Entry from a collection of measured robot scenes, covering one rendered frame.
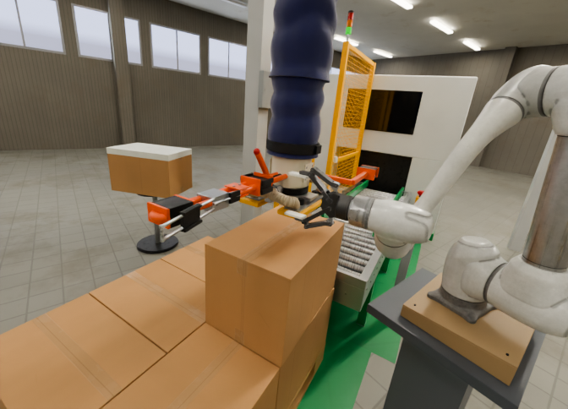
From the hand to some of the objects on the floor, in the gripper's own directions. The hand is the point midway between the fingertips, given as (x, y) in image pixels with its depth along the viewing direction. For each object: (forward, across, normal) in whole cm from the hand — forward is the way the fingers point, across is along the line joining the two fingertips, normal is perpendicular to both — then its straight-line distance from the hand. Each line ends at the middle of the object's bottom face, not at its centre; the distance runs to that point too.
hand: (291, 193), depth 88 cm
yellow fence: (+54, +123, +242) cm, 277 cm away
